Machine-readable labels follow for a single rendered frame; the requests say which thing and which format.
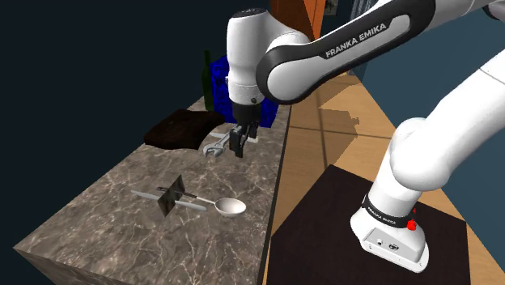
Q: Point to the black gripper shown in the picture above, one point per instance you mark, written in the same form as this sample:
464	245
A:
246	112

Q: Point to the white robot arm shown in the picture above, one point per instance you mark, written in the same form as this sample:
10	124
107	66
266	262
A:
414	158

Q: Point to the silver wrench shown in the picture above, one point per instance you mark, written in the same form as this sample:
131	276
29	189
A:
215	149

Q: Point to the blue box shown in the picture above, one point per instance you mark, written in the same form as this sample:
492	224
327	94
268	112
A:
221	91

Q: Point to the dark green bottle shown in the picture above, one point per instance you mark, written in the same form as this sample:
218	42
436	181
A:
207	85

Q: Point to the dark brown bread loaf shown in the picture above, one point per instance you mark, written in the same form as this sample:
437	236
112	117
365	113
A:
179	128

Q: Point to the dark grey square plate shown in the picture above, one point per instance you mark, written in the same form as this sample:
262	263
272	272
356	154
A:
171	197

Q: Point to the dark robot stand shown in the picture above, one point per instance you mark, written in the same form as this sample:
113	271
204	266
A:
315	236

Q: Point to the orange door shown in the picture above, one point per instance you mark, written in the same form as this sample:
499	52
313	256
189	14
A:
294	15

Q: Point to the small wall picture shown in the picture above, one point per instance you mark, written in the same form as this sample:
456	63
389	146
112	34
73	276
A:
330	6

